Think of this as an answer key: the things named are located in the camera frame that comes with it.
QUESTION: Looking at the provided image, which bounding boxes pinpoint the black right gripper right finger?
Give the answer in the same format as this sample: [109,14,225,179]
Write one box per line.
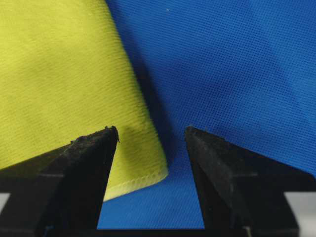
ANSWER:
[184,126,316,237]

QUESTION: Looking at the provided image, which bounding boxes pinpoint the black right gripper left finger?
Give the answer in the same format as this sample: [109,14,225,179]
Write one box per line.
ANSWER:
[0,126,119,237]

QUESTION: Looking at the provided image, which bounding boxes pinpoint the yellow-green towel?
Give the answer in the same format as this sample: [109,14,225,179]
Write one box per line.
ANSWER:
[0,0,168,200]

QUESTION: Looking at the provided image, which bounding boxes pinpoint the blue table cloth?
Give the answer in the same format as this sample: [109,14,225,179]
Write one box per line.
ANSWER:
[98,0,316,229]

